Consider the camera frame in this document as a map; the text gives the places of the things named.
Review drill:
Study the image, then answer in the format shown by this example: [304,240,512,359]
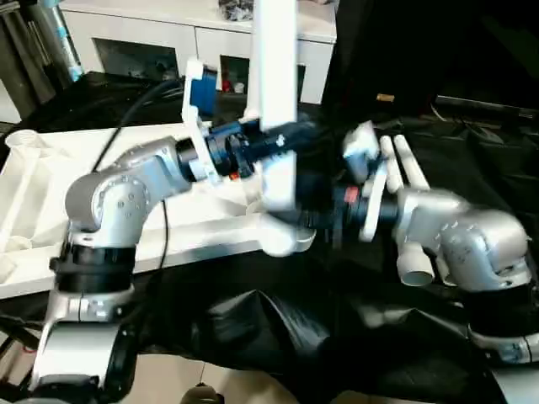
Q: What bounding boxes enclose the white cabinet with glass doors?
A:
[58,0,339,105]

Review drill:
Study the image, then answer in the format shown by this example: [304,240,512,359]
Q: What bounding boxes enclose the blue white wrapped roll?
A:
[41,0,84,84]

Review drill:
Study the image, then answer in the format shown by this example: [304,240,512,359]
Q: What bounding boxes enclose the black backdrop cloth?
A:
[322,0,539,120]

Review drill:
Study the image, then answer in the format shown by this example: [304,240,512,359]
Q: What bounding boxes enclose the grey curtain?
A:
[0,0,64,124]

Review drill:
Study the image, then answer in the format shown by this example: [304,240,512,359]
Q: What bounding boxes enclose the dark rounded robot body part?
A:
[182,383,225,404]

